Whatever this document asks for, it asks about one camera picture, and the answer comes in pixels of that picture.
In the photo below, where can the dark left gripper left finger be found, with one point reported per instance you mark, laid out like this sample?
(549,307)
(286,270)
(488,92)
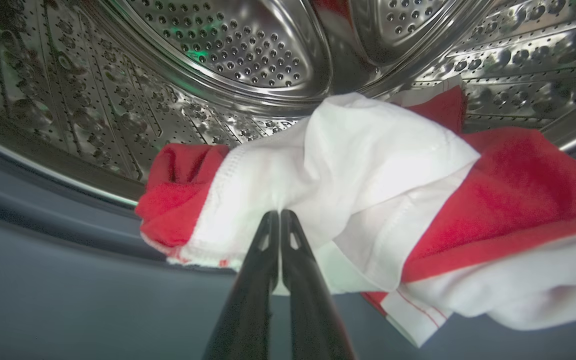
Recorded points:
(250,300)

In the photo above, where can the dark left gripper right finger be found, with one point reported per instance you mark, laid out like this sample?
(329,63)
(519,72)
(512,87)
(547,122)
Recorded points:
(310,310)

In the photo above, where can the red and white garment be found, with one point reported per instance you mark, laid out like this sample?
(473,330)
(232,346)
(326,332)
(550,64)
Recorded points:
(368,165)

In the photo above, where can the grey rubber door gasket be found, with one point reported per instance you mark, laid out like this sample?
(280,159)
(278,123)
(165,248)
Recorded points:
(68,280)

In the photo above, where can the stainless steel washer drum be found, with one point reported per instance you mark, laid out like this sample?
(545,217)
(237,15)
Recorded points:
(218,45)

